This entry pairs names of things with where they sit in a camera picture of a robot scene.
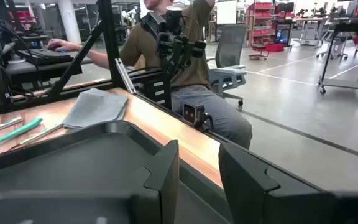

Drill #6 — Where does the person's hand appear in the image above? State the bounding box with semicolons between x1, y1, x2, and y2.
47;38;83;53

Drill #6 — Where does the black aluminium rig frame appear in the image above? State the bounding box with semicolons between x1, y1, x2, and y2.
0;0;136;119

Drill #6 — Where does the small black table-level camera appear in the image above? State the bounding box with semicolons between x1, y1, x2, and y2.
181;103;214;131

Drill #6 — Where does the grey mesh office chair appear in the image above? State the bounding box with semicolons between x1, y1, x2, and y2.
206;23;249;108

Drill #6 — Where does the cutlery with solid teal handle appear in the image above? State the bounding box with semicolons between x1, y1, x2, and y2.
0;117;44;159

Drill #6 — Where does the red low dolly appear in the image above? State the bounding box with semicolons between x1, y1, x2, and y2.
248;45;270;61

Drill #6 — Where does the black keyboard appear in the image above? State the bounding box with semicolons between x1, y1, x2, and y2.
16;48;75;66

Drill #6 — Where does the person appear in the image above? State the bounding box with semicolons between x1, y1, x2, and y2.
47;0;254;150

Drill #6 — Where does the white workbench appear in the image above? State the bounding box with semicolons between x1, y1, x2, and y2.
294;16;329;48

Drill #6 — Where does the red storage bin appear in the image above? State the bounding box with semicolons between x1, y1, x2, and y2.
265;43;285;53

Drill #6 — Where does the whiteboard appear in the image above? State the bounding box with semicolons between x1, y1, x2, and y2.
216;0;238;25

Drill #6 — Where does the red shelf rack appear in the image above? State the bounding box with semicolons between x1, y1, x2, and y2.
246;1;276;47

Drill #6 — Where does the silver cutlery with teal stripe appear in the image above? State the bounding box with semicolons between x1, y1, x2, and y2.
7;123;64;152
0;116;24;138

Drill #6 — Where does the black drawer unit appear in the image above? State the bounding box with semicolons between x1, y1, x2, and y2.
143;77;173;110

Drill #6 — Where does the monitor with blue screen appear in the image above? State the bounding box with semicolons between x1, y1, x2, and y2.
273;27;293;47

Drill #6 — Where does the grey cloth napkin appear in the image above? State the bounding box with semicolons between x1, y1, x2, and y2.
62;87;129;130

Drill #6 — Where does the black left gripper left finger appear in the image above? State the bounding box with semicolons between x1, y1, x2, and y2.
131;139;180;224

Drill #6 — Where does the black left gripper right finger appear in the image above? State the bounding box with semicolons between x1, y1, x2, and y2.
218;142;337;224

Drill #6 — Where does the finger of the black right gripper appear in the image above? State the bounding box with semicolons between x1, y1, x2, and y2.
164;57;177;76
178;54;190;74

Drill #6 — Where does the black wheeled cart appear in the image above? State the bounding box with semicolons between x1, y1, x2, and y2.
318;21;358;100

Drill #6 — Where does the black plastic tray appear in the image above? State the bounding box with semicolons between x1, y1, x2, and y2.
0;120;233;224

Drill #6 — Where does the white building column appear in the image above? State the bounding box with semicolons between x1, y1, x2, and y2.
57;0;83;44

